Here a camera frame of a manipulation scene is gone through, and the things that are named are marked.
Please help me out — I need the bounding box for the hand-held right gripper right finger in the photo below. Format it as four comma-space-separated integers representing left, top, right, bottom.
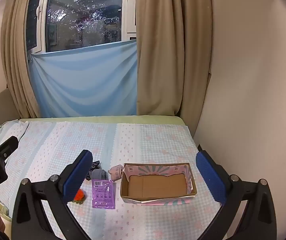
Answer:
195, 144, 277, 240

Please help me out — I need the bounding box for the grey sock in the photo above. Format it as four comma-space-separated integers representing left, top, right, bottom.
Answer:
88, 169, 111, 182

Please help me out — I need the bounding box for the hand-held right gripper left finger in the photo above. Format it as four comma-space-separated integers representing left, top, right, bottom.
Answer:
11, 149, 93, 240

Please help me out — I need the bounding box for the light blue cloth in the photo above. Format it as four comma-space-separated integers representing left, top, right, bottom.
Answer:
28, 39, 138, 118

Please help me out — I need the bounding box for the purple plastic packet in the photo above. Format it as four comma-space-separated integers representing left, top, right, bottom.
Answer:
92, 179, 116, 209

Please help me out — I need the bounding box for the light green bed sheet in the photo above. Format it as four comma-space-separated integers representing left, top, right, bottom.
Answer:
0, 115, 186, 222

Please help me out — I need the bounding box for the beige curtain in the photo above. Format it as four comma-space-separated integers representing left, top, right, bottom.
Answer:
1, 0, 45, 119
135, 0, 213, 135

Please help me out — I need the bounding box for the patterned cardboard box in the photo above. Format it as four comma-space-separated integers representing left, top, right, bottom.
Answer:
120, 162, 198, 205

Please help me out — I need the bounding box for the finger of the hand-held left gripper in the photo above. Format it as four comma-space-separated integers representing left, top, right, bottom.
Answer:
0, 136, 19, 161

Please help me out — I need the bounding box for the orange soft toy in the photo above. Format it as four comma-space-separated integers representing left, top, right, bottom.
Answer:
72, 189, 86, 204

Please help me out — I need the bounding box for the black patterned soft item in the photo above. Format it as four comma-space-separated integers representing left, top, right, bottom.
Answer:
84, 160, 101, 180

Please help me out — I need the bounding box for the checked floral blanket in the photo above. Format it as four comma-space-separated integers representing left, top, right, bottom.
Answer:
0, 120, 223, 240

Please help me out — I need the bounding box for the white framed window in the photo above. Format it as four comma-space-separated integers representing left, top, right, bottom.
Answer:
27, 0, 136, 54

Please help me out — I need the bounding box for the pink folded cloth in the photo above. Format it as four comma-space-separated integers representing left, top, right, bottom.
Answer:
108, 164, 125, 182

